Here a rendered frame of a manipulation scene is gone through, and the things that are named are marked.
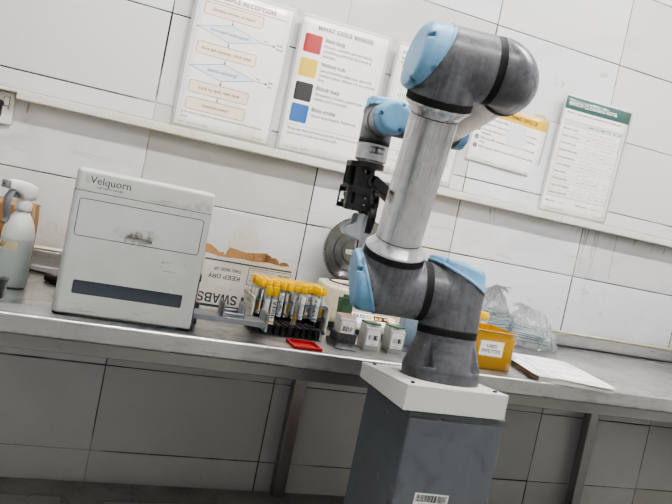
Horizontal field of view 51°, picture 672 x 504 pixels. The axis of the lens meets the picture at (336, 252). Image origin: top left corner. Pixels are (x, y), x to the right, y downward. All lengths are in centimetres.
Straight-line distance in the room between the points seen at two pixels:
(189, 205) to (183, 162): 65
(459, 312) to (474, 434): 22
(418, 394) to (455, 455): 15
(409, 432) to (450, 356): 16
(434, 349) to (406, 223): 25
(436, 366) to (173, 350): 55
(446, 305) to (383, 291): 12
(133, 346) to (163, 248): 21
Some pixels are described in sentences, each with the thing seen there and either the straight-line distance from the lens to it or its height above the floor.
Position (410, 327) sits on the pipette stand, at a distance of 185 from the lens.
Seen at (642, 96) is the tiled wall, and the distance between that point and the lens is 290.
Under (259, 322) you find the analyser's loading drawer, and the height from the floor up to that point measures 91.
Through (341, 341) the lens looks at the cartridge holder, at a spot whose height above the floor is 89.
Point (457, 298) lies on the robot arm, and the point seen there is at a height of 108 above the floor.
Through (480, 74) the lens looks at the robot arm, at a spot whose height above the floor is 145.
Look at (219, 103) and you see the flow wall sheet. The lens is 218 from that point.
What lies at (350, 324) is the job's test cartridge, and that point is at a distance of 170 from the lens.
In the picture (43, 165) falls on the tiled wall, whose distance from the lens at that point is 215.
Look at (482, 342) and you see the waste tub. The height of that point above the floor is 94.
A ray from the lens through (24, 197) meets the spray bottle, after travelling 174.
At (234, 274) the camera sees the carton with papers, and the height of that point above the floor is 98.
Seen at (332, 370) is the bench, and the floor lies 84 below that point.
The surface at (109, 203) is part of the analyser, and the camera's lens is 151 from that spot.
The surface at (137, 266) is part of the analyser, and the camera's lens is 152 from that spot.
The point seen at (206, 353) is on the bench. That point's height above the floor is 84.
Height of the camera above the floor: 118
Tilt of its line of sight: 3 degrees down
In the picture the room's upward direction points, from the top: 12 degrees clockwise
